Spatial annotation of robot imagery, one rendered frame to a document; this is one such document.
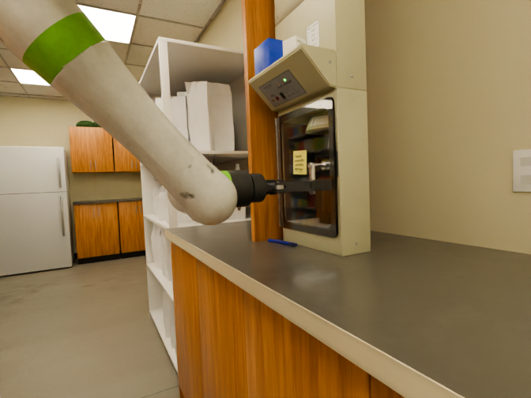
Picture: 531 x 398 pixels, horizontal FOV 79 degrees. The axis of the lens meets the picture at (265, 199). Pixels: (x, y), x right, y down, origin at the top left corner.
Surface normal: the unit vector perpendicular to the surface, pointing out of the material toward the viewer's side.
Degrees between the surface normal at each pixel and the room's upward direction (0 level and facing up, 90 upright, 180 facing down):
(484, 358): 0
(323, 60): 90
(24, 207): 90
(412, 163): 90
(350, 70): 90
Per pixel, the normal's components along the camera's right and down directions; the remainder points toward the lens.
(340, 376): -0.88, 0.06
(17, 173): 0.47, 0.03
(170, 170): 0.09, 0.43
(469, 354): -0.04, -1.00
